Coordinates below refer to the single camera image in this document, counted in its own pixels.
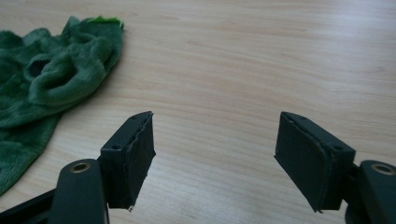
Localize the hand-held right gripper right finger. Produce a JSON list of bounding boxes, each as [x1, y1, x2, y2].
[[274, 111, 357, 213]]

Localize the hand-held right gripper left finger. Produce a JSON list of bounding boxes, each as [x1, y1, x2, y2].
[[98, 110, 157, 211]]

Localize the green fleece cloth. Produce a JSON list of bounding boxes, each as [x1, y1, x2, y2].
[[0, 15, 125, 196]]

